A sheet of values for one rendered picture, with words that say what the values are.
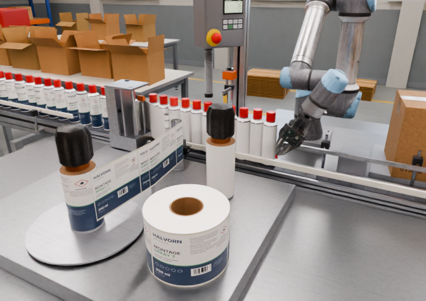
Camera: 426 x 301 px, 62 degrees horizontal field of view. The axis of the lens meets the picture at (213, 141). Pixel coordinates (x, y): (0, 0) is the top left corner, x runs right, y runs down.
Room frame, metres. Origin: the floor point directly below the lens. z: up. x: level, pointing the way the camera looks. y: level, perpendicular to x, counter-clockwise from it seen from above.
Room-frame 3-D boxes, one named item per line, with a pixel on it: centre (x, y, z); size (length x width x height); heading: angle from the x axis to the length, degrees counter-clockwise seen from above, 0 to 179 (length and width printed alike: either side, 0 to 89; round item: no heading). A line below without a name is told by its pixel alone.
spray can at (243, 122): (1.23, -0.11, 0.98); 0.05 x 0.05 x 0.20
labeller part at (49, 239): (0.80, 0.34, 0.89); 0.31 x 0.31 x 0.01
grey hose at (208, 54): (1.42, 0.02, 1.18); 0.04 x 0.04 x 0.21
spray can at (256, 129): (1.22, -0.16, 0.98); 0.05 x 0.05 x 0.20
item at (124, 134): (1.36, 0.34, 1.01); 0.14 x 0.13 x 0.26; 63
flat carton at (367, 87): (5.27, -2.13, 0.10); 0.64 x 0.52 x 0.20; 60
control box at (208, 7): (1.38, -0.03, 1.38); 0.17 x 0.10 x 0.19; 118
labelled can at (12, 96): (1.85, 1.08, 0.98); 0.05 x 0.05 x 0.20
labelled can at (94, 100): (1.58, 0.55, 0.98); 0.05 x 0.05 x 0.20
